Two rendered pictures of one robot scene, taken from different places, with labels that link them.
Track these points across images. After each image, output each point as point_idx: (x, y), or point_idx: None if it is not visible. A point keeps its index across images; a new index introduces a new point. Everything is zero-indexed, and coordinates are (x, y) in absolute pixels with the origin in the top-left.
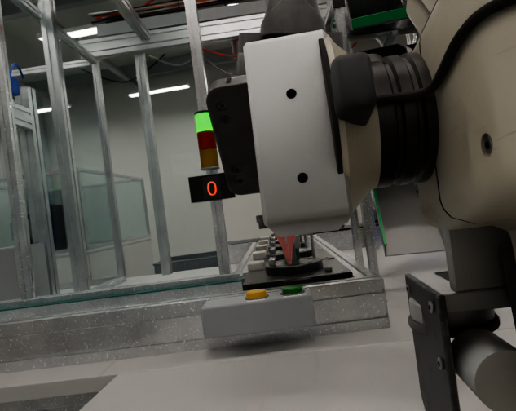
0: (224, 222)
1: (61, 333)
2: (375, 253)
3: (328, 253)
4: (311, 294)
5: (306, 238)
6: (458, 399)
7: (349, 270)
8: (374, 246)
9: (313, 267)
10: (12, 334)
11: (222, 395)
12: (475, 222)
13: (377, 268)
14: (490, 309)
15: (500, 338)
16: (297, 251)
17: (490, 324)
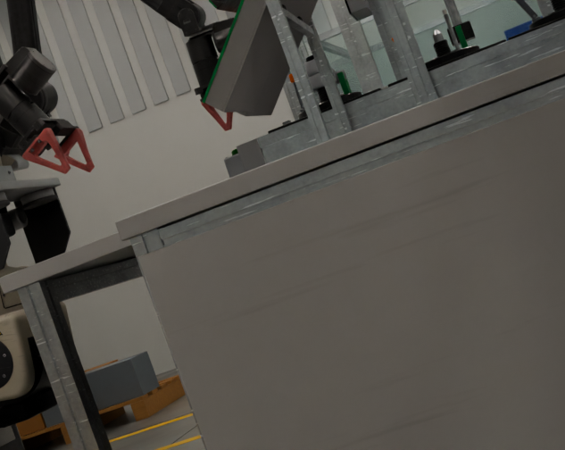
0: (389, 33)
1: None
2: (328, 95)
3: (439, 64)
4: (225, 159)
5: (452, 36)
6: (23, 229)
7: (276, 128)
8: (325, 87)
9: (303, 117)
10: None
11: None
12: None
13: (335, 115)
14: (21, 201)
15: (10, 212)
16: (322, 93)
17: (21, 206)
